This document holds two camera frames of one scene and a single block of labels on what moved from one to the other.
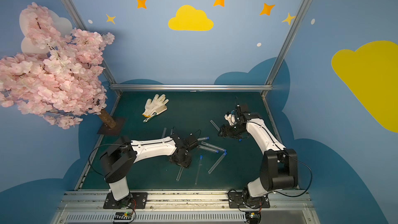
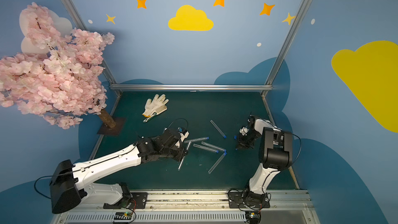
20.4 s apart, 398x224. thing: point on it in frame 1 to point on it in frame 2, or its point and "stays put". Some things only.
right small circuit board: x=253 y=217 stays put
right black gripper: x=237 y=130 to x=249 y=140
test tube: x=215 y=125 stays put
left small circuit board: x=123 y=215 stays put
